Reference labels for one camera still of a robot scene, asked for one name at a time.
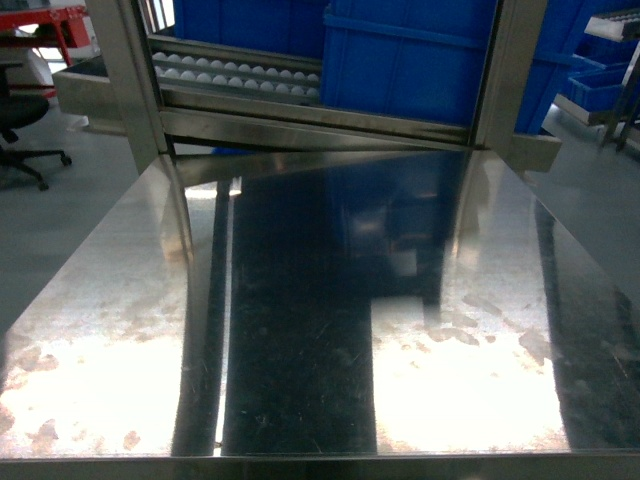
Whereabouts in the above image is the blue plastic bin right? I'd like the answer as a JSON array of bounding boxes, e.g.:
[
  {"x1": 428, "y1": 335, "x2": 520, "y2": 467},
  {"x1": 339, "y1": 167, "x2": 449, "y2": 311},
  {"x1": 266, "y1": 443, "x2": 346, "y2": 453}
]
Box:
[{"x1": 320, "y1": 1, "x2": 594, "y2": 134}]

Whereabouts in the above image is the blue plastic bin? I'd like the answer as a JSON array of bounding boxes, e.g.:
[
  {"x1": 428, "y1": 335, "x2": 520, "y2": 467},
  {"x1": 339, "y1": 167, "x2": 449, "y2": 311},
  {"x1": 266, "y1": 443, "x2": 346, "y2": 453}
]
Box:
[
  {"x1": 173, "y1": 0, "x2": 329, "y2": 59},
  {"x1": 320, "y1": 1, "x2": 594, "y2": 134}
]

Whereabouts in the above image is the stainless steel flow rack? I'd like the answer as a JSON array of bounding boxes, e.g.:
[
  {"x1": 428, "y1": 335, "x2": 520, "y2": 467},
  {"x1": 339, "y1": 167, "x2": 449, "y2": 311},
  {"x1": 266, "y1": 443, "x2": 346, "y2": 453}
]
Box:
[{"x1": 53, "y1": 1, "x2": 560, "y2": 171}]

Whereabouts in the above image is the black office chair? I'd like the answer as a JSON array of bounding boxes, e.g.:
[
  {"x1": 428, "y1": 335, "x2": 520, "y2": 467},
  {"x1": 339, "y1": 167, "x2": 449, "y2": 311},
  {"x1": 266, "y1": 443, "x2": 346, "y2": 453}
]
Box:
[{"x1": 0, "y1": 62, "x2": 74, "y2": 192}]

